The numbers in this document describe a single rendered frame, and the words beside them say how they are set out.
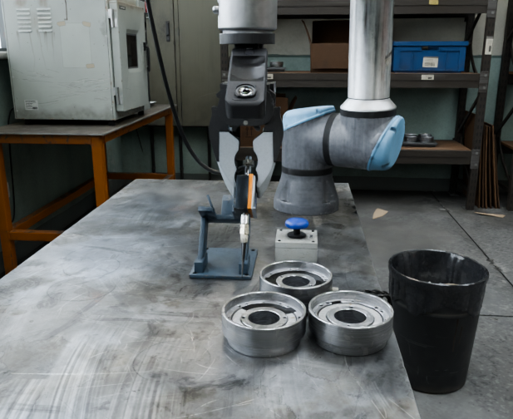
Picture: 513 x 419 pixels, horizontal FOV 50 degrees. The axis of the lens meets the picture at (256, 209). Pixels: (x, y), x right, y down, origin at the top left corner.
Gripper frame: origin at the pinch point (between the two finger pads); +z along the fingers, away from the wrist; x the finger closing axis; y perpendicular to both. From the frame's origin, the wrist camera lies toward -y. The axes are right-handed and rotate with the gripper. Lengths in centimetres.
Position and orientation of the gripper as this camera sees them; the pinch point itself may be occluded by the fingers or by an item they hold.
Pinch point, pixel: (246, 189)
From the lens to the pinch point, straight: 73.8
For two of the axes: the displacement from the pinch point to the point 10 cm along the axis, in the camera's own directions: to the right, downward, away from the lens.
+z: 0.0, 9.6, 2.8
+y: 0.8, -2.8, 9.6
